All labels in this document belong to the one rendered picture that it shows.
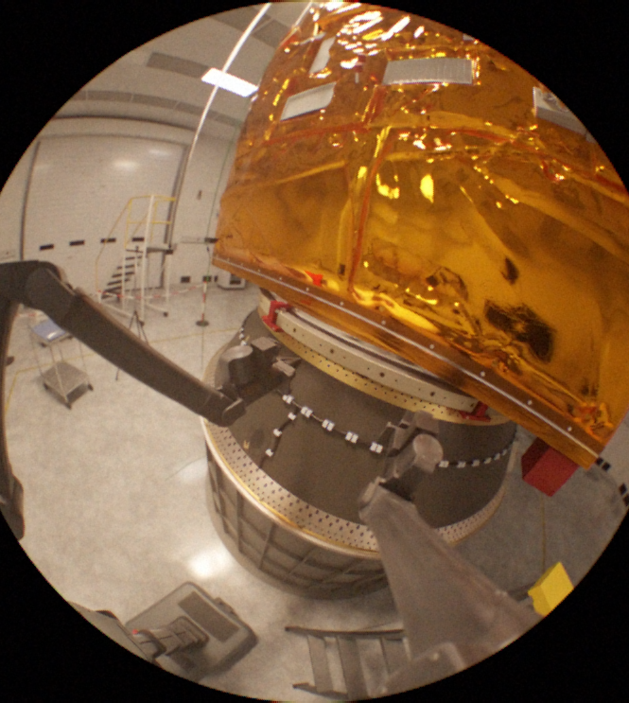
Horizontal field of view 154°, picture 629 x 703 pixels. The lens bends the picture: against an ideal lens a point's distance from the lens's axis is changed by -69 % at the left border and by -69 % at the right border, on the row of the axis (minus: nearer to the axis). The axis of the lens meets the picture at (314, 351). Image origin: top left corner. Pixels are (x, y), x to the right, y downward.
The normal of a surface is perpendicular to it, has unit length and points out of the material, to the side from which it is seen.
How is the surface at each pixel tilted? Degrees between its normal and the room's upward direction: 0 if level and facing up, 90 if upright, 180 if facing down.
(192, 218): 90
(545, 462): 90
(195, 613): 0
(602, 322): 88
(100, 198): 90
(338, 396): 62
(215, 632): 0
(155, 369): 77
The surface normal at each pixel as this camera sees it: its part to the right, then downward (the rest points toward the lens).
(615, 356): -0.66, 0.18
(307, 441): -0.36, -0.20
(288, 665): 0.24, -0.88
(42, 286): 0.80, 0.25
